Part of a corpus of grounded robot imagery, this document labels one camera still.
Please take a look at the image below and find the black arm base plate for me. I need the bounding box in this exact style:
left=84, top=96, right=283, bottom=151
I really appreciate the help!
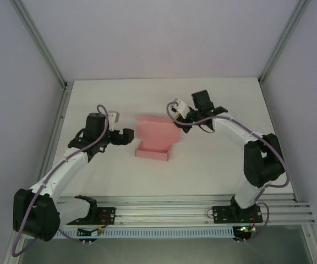
left=212, top=205, right=264, bottom=224
left=92, top=206, right=117, bottom=226

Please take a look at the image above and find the aluminium side rail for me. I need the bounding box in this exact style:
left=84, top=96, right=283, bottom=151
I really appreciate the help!
left=30, top=81, right=73, bottom=193

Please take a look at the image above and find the slotted light blue cable duct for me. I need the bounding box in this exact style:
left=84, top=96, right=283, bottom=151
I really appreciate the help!
left=58, top=225, right=235, bottom=239

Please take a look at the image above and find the pink paper box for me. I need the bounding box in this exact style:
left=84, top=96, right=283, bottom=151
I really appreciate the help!
left=134, top=114, right=182, bottom=162

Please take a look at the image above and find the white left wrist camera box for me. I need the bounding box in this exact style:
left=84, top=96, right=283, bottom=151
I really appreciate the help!
left=108, top=111, right=120, bottom=131

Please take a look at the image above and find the grey metal panel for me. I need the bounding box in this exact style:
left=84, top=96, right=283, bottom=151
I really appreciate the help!
left=18, top=238, right=313, bottom=264

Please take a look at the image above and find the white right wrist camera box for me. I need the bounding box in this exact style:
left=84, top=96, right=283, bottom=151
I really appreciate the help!
left=171, top=97, right=191, bottom=119

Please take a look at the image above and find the aluminium base rail bed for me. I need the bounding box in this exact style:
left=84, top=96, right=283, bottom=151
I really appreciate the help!
left=15, top=194, right=317, bottom=228

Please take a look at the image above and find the small wired connector board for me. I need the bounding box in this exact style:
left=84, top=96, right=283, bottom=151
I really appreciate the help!
left=234, top=224, right=258, bottom=239
left=77, top=227, right=105, bottom=238

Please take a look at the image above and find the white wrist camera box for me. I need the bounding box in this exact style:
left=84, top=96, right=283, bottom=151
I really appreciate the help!
left=108, top=111, right=120, bottom=131
left=171, top=97, right=191, bottom=119

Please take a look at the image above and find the aluminium frame post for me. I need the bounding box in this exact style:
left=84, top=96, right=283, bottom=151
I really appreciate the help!
left=258, top=0, right=313, bottom=85
left=9, top=0, right=68, bottom=90

